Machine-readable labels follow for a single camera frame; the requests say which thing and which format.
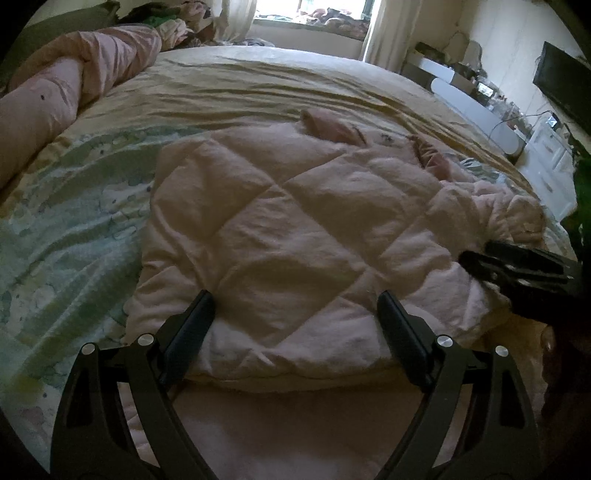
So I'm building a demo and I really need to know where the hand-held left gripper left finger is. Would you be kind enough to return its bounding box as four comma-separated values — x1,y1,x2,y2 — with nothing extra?
50,290,218,480

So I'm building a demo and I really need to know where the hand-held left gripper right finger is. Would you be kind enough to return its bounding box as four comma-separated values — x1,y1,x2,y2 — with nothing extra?
374,291,543,480

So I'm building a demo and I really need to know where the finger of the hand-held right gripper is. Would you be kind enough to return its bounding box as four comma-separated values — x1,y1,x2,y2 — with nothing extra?
485,240,578,273
459,250,570,296

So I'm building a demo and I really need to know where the pink quilted coat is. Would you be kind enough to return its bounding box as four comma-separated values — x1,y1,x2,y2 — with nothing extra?
124,108,546,393

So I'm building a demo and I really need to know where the clothes heap on windowsill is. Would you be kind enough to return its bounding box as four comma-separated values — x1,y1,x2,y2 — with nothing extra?
300,6,372,29

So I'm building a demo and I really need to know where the pile of mixed clothes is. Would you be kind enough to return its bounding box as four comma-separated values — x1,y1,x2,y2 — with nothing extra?
117,0,222,47

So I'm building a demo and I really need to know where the person's right hand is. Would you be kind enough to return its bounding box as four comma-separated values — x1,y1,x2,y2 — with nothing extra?
540,323,591,416

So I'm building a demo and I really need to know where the white drawer cabinet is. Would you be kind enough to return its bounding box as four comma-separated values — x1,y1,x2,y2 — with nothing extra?
522,124,578,222

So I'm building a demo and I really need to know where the bed with printed sheet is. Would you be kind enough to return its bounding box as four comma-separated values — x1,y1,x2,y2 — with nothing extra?
0,44,578,480

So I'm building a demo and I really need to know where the clutter of small toiletries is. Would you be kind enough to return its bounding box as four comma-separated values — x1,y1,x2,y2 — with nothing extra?
416,41,532,125

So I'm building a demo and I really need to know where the white dressing table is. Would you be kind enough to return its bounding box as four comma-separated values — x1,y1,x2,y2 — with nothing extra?
402,41,527,160

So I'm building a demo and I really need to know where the white framed mirror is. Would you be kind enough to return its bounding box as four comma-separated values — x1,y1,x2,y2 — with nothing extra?
450,30,483,61

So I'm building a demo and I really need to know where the cream lace curtain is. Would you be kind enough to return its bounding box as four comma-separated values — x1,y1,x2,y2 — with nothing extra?
362,0,421,70
222,0,257,44

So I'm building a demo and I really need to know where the pink rolled duvet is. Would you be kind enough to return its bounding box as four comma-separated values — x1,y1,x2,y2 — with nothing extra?
0,25,162,190

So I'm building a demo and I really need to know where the green padded headboard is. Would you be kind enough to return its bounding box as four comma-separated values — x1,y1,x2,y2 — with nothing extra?
0,2,122,88

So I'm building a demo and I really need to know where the dark framed window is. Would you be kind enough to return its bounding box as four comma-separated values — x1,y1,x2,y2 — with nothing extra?
254,0,384,21

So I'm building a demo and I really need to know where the black wall television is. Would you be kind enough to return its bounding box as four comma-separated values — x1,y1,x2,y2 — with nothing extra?
533,41,591,134

